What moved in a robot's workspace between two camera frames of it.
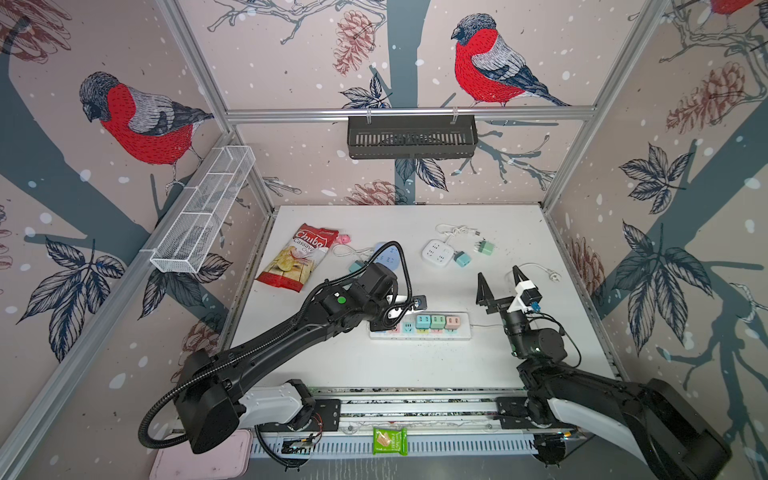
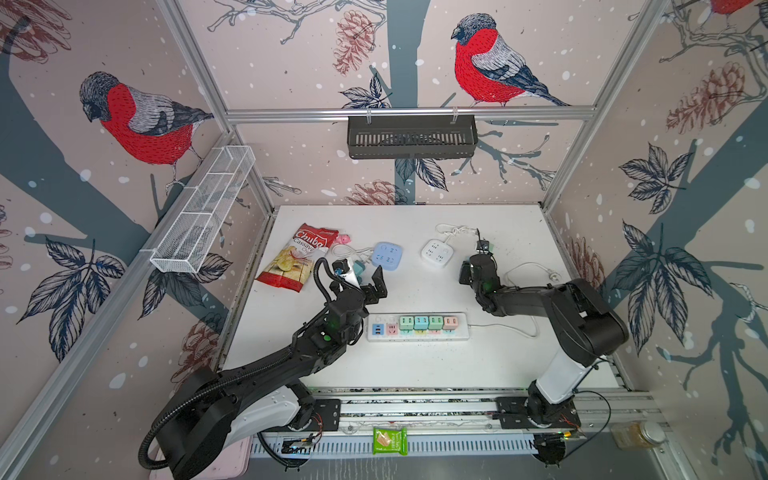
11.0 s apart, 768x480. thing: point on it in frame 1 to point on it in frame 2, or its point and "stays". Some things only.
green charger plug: x=356 y=266 stays
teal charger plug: x=423 y=322 stays
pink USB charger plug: x=452 y=323 stays
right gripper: x=493 y=304 to x=467 y=268
